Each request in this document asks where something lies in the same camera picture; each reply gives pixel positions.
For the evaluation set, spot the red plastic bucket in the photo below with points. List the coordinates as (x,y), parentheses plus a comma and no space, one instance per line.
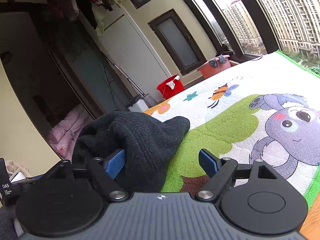
(166,92)

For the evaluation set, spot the grey rag on pink bucket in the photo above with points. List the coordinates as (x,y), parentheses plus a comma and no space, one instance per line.
(217,60)

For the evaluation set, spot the white rag on bucket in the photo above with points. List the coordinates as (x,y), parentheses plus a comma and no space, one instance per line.
(172,83)

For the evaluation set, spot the white mop bucket bin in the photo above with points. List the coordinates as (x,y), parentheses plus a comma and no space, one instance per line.
(137,104)

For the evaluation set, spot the pink bedding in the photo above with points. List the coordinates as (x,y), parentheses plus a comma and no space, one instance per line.
(63,136)

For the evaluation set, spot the black knit garment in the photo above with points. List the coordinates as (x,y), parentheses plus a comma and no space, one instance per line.
(149,145)

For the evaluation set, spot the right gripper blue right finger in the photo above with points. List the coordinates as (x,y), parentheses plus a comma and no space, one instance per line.
(220,173)

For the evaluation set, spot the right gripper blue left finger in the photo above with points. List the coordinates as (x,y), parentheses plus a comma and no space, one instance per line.
(103,172)

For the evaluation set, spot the cartoon play mat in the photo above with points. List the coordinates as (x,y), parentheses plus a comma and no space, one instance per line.
(264,109)

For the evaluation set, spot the dark framed small window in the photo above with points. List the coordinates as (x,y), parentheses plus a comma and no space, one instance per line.
(178,41)

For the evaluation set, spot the pink plastic bucket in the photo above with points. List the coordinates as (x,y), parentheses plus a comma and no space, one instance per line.
(207,70)

